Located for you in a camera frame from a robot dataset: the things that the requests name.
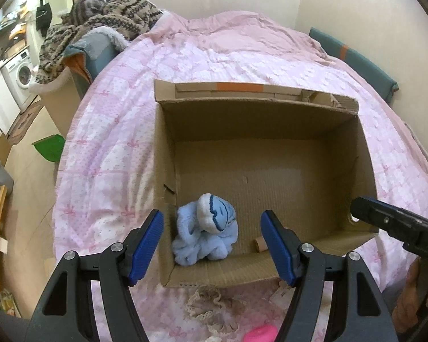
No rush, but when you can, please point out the light blue plush toy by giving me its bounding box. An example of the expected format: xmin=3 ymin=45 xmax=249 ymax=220
xmin=172 ymin=193 xmax=238 ymax=267

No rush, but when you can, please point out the brown patterned knit blanket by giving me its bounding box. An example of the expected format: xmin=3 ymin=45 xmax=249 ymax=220
xmin=35 ymin=0 xmax=165 ymax=85

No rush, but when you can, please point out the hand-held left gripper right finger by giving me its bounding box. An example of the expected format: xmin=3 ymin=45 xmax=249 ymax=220
xmin=260 ymin=209 xmax=400 ymax=342

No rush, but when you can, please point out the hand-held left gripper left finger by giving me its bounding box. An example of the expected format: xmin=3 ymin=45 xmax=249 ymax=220
xmin=24 ymin=209 xmax=164 ymax=342

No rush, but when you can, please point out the green plastic dustpan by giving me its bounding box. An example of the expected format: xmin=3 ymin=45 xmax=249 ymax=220
xmin=32 ymin=133 xmax=65 ymax=163

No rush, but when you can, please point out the bright pink soft object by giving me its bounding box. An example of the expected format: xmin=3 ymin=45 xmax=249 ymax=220
xmin=244 ymin=323 xmax=279 ymax=342

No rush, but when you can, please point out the white paper tag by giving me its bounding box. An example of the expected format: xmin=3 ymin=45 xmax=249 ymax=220
xmin=271 ymin=287 xmax=295 ymax=302

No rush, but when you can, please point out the cardboard box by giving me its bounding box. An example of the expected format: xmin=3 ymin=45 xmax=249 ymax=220
xmin=153 ymin=79 xmax=379 ymax=289

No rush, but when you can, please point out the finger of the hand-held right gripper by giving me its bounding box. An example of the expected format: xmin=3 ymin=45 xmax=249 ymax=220
xmin=351 ymin=196 xmax=419 ymax=246

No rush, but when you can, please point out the brown doormat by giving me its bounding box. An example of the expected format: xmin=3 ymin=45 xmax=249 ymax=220
xmin=6 ymin=94 xmax=44 ymax=143

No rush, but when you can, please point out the black hanging garment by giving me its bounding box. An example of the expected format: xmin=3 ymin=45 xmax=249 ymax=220
xmin=35 ymin=2 xmax=53 ymax=38

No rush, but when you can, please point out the beige lace cloth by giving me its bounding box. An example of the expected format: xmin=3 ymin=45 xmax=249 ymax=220
xmin=185 ymin=286 xmax=241 ymax=336

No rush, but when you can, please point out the pink patterned quilt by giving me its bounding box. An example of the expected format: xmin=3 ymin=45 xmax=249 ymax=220
xmin=53 ymin=10 xmax=428 ymax=342

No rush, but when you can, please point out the grey trash bin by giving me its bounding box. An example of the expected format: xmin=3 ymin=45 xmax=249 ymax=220
xmin=0 ymin=158 xmax=15 ymax=198

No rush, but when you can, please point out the person's right hand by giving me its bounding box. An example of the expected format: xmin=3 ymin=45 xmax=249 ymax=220
xmin=393 ymin=256 xmax=428 ymax=335

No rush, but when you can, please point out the white washing machine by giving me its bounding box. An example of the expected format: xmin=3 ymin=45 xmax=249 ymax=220
xmin=1 ymin=47 xmax=35 ymax=112

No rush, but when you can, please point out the teal headboard cushion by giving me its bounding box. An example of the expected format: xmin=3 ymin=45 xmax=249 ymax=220
xmin=308 ymin=27 xmax=400 ymax=105

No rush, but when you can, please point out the grey tabby cat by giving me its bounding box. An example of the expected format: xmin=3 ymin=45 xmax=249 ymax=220
xmin=68 ymin=0 xmax=111 ymax=26

